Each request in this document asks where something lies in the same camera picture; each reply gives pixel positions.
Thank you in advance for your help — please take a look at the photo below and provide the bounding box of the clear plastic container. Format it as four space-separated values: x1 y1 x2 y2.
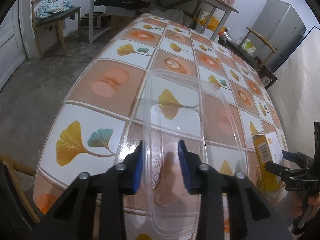
115 69 247 239

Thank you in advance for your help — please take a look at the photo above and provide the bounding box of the black cloth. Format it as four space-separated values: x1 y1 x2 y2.
94 0 150 12

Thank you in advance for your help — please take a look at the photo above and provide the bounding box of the yellow plastic bag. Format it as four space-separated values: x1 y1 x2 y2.
197 14 225 32

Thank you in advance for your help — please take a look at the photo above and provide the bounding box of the white panel door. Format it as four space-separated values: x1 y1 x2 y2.
0 0 28 90

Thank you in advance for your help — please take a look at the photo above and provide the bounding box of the white green carton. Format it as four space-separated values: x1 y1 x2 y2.
241 40 257 55

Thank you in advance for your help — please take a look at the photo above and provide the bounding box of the person's right hand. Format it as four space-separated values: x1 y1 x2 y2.
291 192 320 220

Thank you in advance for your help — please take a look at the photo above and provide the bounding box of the black case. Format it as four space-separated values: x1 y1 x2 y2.
80 12 112 29

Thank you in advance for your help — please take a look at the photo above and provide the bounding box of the grey fridge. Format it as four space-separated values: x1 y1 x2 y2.
250 0 307 73

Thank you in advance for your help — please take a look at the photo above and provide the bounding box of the floral blanket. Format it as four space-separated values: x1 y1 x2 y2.
34 0 73 22

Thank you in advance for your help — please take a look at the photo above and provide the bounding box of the white plastic sheet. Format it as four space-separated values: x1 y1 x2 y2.
150 7 193 29

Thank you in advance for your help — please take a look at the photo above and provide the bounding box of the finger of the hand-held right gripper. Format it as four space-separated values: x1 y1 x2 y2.
265 161 294 180
281 150 313 166

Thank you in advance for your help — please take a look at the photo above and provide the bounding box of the white mattress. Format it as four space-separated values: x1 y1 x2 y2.
269 26 320 150

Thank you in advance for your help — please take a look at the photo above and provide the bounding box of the dark wooden stool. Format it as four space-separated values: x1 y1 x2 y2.
259 65 278 90

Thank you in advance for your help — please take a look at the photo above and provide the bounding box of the light wooden chair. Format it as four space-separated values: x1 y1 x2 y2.
0 152 43 224

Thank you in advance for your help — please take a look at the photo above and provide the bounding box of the wooden chair with black seat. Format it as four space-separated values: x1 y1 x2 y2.
217 26 277 70

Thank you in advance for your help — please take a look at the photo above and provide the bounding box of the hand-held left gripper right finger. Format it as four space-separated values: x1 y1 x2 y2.
177 139 294 240

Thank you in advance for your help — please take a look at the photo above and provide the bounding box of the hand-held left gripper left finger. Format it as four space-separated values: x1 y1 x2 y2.
32 140 144 240

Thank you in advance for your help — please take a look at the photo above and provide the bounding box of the wooden chair with dark seat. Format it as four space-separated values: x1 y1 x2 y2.
30 0 82 60

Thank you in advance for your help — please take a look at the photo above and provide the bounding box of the yellow cardboard box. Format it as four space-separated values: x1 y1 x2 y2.
251 131 288 193

